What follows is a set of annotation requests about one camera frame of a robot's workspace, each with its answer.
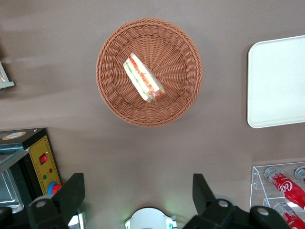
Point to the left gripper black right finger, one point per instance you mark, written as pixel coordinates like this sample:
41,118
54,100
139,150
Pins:
214,214

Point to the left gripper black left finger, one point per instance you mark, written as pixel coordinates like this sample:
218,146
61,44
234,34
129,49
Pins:
64,202

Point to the black food warmer machine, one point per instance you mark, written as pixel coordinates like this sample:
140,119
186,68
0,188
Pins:
45,152

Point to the metal snack tray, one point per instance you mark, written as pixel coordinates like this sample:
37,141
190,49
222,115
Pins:
6,84

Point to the clear acrylic bottle rack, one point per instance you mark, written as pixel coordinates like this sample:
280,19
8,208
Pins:
258,181

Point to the steel food pan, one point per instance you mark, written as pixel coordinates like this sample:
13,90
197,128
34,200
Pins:
9,190

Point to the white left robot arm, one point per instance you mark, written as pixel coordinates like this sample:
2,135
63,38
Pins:
149,219

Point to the cream plastic tray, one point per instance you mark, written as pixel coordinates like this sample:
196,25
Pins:
276,83

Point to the triangle sandwich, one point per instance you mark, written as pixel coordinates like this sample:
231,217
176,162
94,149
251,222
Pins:
143,78

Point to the brown wicker basket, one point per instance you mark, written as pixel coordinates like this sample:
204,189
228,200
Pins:
171,47

